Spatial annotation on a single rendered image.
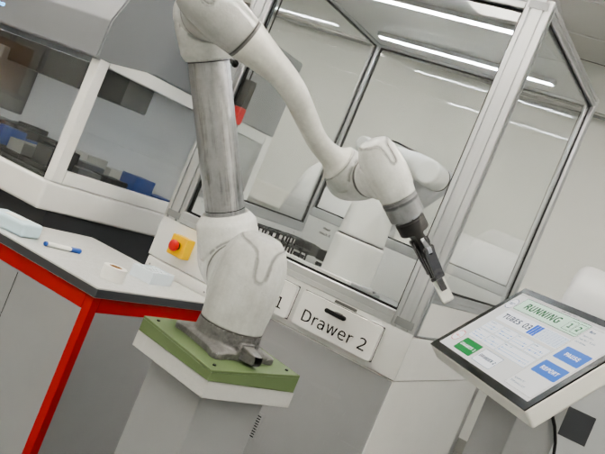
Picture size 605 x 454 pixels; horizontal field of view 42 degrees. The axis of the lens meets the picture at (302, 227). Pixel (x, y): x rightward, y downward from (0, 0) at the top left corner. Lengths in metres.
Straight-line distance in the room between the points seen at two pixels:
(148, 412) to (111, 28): 1.48
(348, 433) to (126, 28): 1.58
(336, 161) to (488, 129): 0.58
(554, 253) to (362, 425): 3.39
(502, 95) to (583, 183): 3.29
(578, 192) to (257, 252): 4.08
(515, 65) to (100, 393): 1.53
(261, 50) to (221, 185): 0.36
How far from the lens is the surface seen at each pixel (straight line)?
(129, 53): 3.00
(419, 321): 2.37
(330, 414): 2.48
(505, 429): 1.99
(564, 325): 2.01
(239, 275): 1.78
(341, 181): 2.00
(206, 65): 1.91
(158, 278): 2.55
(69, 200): 3.01
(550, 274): 5.62
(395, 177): 1.89
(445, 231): 2.37
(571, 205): 5.66
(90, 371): 2.36
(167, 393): 1.87
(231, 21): 1.75
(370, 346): 2.40
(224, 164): 1.94
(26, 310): 2.39
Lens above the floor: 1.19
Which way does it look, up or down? 2 degrees down
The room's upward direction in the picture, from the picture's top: 23 degrees clockwise
